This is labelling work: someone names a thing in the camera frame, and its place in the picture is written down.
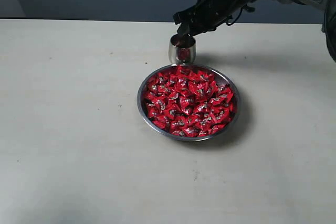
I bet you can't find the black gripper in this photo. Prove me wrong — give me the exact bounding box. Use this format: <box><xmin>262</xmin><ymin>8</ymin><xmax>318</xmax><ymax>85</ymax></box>
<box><xmin>173</xmin><ymin>0</ymin><xmax>251</xmax><ymax>37</ymax></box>

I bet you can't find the shiny steel cup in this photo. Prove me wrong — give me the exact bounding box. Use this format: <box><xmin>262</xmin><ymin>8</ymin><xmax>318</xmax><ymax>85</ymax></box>
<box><xmin>168</xmin><ymin>34</ymin><xmax>196</xmax><ymax>65</ymax></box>

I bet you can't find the steel round bowl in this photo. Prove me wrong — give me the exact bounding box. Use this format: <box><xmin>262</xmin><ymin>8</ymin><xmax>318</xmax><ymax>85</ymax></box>
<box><xmin>136</xmin><ymin>65</ymin><xmax>242</xmax><ymax>142</ymax></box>

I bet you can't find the red wrapped candy pile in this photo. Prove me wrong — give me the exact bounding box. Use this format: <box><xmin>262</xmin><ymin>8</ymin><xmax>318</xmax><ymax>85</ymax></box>
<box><xmin>144</xmin><ymin>65</ymin><xmax>237</xmax><ymax>137</ymax></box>

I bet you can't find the black cable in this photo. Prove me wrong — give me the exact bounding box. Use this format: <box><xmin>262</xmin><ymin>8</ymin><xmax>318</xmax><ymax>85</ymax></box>
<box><xmin>225</xmin><ymin>0</ymin><xmax>257</xmax><ymax>27</ymax></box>

